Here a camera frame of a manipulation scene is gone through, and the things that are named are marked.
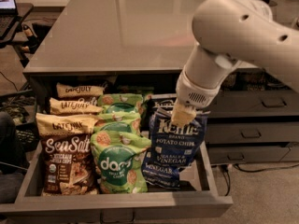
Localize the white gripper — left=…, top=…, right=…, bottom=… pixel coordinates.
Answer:
left=171, top=66, right=221, bottom=127

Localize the blue kettle chip bag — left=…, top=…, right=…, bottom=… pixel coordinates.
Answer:
left=141, top=149, right=179, bottom=189
left=147, top=93, right=177, bottom=115
left=149, top=108, right=207, bottom=167

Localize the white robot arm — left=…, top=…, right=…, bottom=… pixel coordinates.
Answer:
left=171, top=0, right=299, bottom=127

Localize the middle green Dang chip bag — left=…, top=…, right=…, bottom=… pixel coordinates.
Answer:
left=93, top=112, right=141, bottom=134

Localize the green dang chip bag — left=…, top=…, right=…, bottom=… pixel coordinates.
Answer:
left=97, top=93, right=143, bottom=113
left=93, top=112, right=141, bottom=134
left=91, top=131, right=151, bottom=194

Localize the rear green Dang chip bag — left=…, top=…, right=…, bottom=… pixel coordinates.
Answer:
left=97, top=93, right=143, bottom=113

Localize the front green Dang chip bag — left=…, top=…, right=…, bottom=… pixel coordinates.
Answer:
left=91, top=131, right=151, bottom=194

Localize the middle Late July chip bag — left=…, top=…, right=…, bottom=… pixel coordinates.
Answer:
left=50, top=98, right=103, bottom=115

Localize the late july chip bag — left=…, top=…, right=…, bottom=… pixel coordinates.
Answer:
left=50, top=98, right=103, bottom=115
left=56, top=83, right=104, bottom=98
left=36, top=113, right=98, bottom=196

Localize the rear Late July chip bag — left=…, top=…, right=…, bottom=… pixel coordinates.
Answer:
left=56, top=83, right=104, bottom=98

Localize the front Late July chip bag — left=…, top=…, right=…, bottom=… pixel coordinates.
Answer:
left=36, top=113, right=98, bottom=196

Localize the open grey top drawer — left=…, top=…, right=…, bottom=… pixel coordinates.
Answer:
left=0, top=141, right=233, bottom=224

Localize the black plastic crate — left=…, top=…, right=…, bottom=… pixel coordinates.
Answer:
left=0, top=90, right=39, bottom=152

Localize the dark side table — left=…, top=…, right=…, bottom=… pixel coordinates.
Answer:
left=0, top=3, right=34, bottom=49

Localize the laptop computer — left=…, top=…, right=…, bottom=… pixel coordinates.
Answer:
left=0, top=0, right=18, bottom=39

